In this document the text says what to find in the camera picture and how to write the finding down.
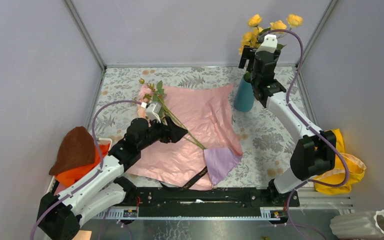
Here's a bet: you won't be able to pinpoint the white ribbed vase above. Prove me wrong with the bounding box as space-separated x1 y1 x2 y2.
329 209 384 240

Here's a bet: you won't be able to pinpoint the purple wrapping paper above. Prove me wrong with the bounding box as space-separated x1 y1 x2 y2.
203 147 242 186

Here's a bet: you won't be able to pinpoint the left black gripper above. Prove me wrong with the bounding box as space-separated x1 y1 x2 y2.
138 116 189 152

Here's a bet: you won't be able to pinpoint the floral patterned table mat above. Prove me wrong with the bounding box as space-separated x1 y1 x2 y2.
95 67 295 188

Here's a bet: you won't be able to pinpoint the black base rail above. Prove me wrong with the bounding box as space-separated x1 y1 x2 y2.
116 187 300 219

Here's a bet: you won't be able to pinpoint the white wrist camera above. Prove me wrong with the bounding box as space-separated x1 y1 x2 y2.
140 102 162 123
255 34 278 54

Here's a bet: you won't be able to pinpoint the pink flower stems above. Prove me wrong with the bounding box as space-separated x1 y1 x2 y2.
138 78 207 150

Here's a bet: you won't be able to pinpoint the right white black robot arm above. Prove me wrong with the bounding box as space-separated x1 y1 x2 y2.
238 45 336 206

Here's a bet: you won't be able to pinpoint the orange cloth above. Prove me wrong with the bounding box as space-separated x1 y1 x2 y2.
55 142 101 188

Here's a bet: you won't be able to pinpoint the brown cloth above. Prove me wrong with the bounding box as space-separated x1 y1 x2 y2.
48 126 96 176

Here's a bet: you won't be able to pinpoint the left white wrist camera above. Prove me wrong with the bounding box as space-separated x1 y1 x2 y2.
140 102 162 123

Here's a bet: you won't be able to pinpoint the black ribbon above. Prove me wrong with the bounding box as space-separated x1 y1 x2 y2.
159 166 208 192

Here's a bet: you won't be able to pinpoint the teal cylindrical vase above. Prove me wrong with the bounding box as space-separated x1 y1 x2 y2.
233 71 255 113

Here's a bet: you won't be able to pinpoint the pink wrapping paper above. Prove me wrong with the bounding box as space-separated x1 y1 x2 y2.
126 84 243 187

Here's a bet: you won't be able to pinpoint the white plastic basket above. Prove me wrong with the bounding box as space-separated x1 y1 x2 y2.
47 137 113 195

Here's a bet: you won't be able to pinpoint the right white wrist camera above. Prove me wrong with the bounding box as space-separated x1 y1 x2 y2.
255 34 278 54

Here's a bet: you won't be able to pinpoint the yellow cloth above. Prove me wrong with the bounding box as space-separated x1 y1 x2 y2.
314 128 367 195

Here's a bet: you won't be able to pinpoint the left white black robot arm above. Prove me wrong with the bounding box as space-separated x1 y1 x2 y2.
30 116 188 240

